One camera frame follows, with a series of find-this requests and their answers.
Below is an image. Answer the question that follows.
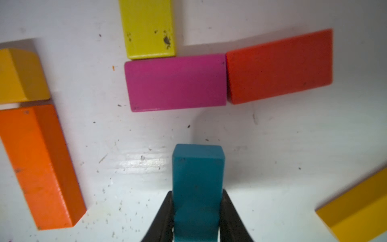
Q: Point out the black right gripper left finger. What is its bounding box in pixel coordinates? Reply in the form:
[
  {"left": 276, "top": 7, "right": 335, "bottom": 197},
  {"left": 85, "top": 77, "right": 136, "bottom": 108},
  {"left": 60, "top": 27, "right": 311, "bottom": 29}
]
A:
[{"left": 141, "top": 191, "right": 174, "bottom": 242}]

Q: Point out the teal long block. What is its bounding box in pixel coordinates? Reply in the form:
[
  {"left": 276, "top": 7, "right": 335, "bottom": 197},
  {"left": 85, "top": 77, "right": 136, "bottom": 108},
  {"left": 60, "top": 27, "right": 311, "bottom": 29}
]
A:
[{"left": 172, "top": 144, "right": 225, "bottom": 242}]

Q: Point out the magenta block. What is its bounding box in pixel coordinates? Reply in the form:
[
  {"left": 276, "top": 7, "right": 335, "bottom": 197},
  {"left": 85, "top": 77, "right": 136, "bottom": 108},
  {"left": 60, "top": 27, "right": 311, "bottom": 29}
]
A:
[{"left": 124, "top": 54, "right": 227, "bottom": 112}]

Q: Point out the red block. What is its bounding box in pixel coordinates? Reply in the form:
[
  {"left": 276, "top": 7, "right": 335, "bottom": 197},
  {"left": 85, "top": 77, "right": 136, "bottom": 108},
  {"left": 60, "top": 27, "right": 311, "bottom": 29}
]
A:
[{"left": 226, "top": 29, "right": 333, "bottom": 104}]

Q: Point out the lime yellow block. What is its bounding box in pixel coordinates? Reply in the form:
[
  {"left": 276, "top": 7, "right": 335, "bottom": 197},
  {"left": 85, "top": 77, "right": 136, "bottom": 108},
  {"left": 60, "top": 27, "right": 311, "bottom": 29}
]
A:
[{"left": 119, "top": 0, "right": 176, "bottom": 60}]

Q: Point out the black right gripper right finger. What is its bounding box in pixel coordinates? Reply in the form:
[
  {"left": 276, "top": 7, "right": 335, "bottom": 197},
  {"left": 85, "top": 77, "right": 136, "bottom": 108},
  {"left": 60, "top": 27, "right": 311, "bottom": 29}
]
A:
[{"left": 219, "top": 189, "right": 254, "bottom": 242}]

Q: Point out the amber long block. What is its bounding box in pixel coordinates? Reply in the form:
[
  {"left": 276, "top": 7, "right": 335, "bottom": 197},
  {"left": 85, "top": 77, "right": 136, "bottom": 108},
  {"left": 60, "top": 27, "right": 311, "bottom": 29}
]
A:
[{"left": 315, "top": 167, "right": 387, "bottom": 242}]

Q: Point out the orange block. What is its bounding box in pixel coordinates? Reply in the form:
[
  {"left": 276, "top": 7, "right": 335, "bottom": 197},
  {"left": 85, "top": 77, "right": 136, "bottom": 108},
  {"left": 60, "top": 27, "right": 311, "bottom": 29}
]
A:
[{"left": 1, "top": 104, "right": 87, "bottom": 231}]

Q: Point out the small amber block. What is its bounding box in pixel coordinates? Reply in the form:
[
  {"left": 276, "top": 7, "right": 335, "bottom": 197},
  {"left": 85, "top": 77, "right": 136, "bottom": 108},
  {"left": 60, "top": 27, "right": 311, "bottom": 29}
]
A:
[{"left": 1, "top": 48, "right": 51, "bottom": 104}]

